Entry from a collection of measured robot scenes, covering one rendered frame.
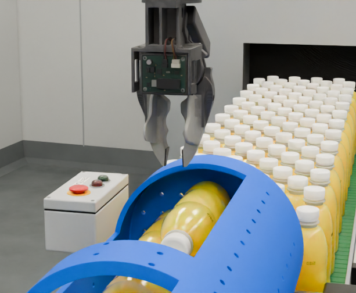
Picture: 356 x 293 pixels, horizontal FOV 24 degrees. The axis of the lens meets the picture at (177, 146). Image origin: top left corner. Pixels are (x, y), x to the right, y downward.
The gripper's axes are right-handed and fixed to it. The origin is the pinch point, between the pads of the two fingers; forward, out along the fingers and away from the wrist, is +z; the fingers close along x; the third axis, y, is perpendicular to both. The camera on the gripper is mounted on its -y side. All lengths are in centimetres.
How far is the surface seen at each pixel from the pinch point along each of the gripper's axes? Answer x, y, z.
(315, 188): 13, -52, 17
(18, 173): -221, -431, 118
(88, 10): -177, -460, 6
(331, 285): 17.9, -33.2, 28.2
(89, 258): -3.9, 21.5, 6.6
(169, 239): -0.9, -0.4, 11.4
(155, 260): 3.1, 20.7, 6.5
